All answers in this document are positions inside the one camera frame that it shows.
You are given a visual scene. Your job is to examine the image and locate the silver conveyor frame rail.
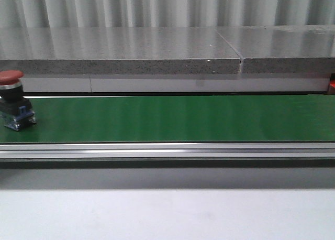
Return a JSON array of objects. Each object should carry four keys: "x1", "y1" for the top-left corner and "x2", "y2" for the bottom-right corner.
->
[{"x1": 1, "y1": 142, "x2": 334, "y2": 161}]

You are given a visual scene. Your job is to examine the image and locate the grey stone slab right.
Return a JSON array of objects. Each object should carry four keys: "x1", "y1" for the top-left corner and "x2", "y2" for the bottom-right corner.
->
[{"x1": 216, "y1": 25, "x2": 334, "y2": 76}]

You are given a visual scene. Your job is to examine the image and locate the red plastic tray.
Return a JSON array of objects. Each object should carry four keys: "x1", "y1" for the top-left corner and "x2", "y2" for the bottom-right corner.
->
[{"x1": 327, "y1": 73, "x2": 335, "y2": 95}]

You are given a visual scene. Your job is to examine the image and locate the grey stone slab left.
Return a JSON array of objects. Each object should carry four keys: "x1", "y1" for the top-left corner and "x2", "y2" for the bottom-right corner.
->
[{"x1": 1, "y1": 27, "x2": 240, "y2": 75}]

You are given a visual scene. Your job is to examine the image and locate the green conveyor belt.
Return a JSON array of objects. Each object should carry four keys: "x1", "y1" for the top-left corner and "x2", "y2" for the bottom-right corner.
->
[{"x1": 1, "y1": 94, "x2": 334, "y2": 143}]

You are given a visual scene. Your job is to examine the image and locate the grey stone slab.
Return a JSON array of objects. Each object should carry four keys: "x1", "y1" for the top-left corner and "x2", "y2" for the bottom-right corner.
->
[
  {"x1": 216, "y1": 25, "x2": 334, "y2": 76},
  {"x1": 1, "y1": 27, "x2": 240, "y2": 75}
]

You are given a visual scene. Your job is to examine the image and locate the red mushroom button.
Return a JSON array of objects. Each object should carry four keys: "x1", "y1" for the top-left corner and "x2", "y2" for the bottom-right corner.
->
[{"x1": 1, "y1": 70, "x2": 36, "y2": 131}]

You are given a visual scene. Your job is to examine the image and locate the white corrugated curtain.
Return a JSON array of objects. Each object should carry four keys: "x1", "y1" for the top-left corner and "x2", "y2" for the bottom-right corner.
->
[{"x1": 1, "y1": 0, "x2": 334, "y2": 27}]

